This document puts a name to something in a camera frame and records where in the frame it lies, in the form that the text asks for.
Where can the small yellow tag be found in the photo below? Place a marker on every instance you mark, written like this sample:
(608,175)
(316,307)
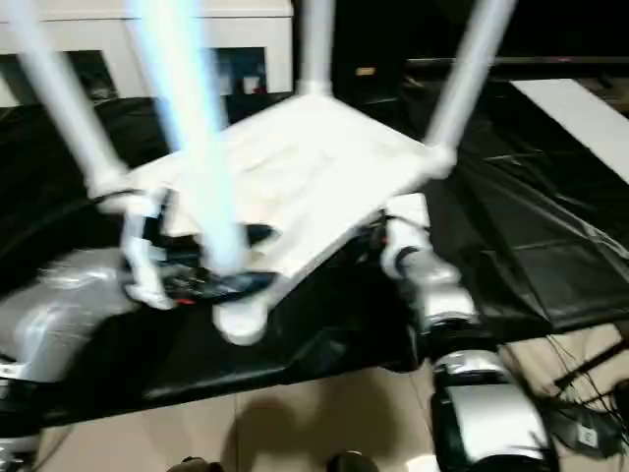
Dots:
(366,72)

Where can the white flat panel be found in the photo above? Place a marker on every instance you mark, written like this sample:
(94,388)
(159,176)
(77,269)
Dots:
(580,113)

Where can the black folding stand frame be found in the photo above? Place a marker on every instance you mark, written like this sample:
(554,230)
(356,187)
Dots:
(595,362)

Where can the black metal bar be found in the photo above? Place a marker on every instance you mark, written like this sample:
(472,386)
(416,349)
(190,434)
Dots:
(531,64)

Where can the black work mat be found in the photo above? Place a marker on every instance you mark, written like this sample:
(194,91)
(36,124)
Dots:
(550,226)

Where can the white cabinet with glass doors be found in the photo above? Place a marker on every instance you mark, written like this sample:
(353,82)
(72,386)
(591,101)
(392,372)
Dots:
(256,34)

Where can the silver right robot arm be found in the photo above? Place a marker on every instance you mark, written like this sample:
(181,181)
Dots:
(462,393)

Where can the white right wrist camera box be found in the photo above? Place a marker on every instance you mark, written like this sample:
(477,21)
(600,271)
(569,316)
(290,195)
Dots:
(408,211)

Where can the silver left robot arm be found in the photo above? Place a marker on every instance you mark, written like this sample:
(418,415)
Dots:
(59,315)

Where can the black box white label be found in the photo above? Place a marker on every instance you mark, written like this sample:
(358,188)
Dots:
(590,435)

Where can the white plastic table leg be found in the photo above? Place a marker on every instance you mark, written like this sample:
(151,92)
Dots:
(314,39)
(69,108)
(467,79)
(197,138)

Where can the white plastic table top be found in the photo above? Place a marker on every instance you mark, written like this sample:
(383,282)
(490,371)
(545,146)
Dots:
(295,167)

